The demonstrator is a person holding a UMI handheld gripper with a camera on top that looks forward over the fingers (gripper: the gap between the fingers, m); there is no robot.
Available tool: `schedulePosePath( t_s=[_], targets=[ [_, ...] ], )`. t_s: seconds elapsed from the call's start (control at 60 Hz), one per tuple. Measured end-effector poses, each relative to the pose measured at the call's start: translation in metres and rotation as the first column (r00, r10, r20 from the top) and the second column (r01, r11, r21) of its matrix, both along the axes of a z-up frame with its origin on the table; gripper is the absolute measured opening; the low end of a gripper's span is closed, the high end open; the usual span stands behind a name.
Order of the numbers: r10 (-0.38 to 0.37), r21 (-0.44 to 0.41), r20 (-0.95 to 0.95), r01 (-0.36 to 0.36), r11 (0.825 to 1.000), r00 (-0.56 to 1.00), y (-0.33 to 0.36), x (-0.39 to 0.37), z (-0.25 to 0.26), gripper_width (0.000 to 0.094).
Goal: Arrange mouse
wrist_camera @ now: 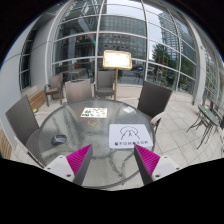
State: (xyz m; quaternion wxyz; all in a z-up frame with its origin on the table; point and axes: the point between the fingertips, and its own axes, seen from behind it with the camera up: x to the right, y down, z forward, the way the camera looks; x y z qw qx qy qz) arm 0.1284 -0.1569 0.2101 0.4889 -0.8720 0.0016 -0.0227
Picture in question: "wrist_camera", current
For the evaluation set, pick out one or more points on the grey wicker chair right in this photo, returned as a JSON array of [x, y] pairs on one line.
[[153, 101]]

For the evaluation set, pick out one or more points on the wooden menu board stand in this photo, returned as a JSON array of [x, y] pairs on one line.
[[117, 60]]

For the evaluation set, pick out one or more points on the grey armchair far left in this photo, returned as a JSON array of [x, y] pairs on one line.
[[54, 88]]

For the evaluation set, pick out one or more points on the grey wicker chair background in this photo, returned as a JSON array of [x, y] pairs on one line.
[[103, 85]]

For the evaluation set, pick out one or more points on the white logo mouse pad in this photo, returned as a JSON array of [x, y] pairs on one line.
[[124, 136]]

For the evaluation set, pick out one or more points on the grey wicker chair left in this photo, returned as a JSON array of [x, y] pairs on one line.
[[24, 124]]

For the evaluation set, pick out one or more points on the green folding table right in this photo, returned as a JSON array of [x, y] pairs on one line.
[[207, 119]]

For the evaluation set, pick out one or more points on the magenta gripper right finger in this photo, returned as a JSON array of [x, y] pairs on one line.
[[151, 166]]

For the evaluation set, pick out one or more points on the round glass table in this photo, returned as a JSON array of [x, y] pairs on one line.
[[108, 167]]

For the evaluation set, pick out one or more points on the wooden bench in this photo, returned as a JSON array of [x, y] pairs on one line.
[[36, 97]]

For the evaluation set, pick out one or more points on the grey wicker chair far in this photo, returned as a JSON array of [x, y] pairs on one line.
[[78, 90]]

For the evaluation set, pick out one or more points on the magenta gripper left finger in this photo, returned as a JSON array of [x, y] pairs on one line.
[[72, 167]]

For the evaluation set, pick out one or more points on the grey wicker chair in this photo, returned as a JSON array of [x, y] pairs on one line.
[[24, 124], [78, 90], [153, 101]]

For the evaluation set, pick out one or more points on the colourful menu card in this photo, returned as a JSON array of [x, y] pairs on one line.
[[94, 112]]

